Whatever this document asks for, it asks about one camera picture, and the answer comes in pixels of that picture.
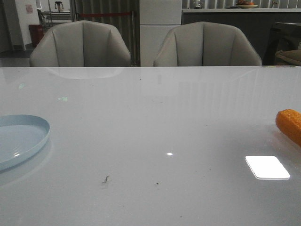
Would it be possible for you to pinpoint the white cabinet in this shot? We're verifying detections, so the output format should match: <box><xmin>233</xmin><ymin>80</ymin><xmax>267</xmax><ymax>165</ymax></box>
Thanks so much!
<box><xmin>139</xmin><ymin>0</ymin><xmax>182</xmax><ymax>67</ymax></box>

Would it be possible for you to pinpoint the fruit bowl on counter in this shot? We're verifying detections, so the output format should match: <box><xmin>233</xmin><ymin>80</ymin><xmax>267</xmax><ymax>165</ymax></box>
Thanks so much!
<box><xmin>236</xmin><ymin>0</ymin><xmax>258</xmax><ymax>8</ymax></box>

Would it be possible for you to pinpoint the light blue round plate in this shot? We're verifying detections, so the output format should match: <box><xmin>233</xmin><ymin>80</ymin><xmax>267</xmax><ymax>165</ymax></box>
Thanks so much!
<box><xmin>0</xmin><ymin>114</ymin><xmax>50</xmax><ymax>170</ymax></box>

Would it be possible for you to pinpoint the right beige upholstered chair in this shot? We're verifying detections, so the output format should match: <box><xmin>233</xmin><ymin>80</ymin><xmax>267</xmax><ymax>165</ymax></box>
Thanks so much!
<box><xmin>153</xmin><ymin>22</ymin><xmax>262</xmax><ymax>67</ymax></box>

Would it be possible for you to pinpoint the metal barrier post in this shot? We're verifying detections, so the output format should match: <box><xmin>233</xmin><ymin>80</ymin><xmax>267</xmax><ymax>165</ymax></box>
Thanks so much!
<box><xmin>131</xmin><ymin>11</ymin><xmax>137</xmax><ymax>65</ymax></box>

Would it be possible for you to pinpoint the red barrier belt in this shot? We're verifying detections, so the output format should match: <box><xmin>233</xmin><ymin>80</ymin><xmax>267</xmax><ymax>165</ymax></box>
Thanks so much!
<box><xmin>79</xmin><ymin>11</ymin><xmax>132</xmax><ymax>17</ymax></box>

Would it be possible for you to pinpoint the orange toy corn cob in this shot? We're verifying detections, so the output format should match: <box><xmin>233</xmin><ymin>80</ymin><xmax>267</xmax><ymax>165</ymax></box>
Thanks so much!
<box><xmin>275</xmin><ymin>109</ymin><xmax>301</xmax><ymax>146</ymax></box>

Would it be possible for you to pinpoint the red trash bin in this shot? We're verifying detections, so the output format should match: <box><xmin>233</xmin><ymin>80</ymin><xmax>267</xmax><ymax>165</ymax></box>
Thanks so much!
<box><xmin>29</xmin><ymin>24</ymin><xmax>44</xmax><ymax>47</ymax></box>

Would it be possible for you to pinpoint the grey counter with white top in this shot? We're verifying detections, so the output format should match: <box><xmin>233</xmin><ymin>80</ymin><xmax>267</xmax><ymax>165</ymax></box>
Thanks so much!
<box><xmin>182</xmin><ymin>8</ymin><xmax>301</xmax><ymax>65</ymax></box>

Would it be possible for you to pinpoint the left beige upholstered chair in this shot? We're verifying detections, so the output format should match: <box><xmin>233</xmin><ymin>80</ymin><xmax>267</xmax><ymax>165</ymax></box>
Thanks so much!
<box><xmin>29</xmin><ymin>20</ymin><xmax>131</xmax><ymax>67</ymax></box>

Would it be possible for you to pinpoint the beige upholstered chair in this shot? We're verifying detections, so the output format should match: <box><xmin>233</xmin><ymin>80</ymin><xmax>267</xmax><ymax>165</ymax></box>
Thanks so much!
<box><xmin>29</xmin><ymin>20</ymin><xmax>131</xmax><ymax>67</ymax></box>
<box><xmin>153</xmin><ymin>22</ymin><xmax>262</xmax><ymax>67</ymax></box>

